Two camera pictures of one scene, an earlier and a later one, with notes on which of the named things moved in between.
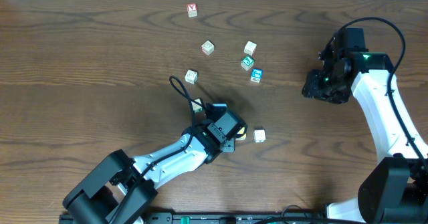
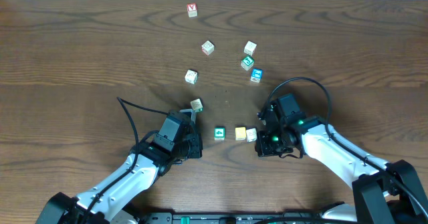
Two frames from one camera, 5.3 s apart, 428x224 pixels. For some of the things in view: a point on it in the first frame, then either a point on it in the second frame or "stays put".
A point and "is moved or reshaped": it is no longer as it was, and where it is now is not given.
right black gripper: (312, 87) to (263, 146)
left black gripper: (233, 151) to (198, 141)
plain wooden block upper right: (249, 47) stays put
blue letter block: (257, 75) stays put
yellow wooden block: (241, 132) stays put
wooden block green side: (196, 107) stays put
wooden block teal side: (259, 135) is moved or reshaped
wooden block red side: (207, 47) stays put
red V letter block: (192, 10) stays put
